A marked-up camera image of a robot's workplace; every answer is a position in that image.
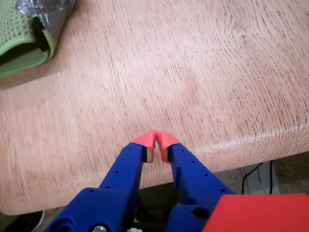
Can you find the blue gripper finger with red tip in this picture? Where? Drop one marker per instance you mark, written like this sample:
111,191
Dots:
190,176
125,169

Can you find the green microfiber cloth black hem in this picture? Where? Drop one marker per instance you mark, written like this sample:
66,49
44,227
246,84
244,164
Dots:
14,36

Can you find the grey table leg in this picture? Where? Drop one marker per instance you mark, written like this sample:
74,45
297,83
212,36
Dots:
256,183

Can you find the red camera mount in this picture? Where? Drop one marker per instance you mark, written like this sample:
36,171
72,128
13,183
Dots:
260,212

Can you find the grey duct tape piece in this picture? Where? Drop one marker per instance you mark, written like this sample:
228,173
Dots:
53,14

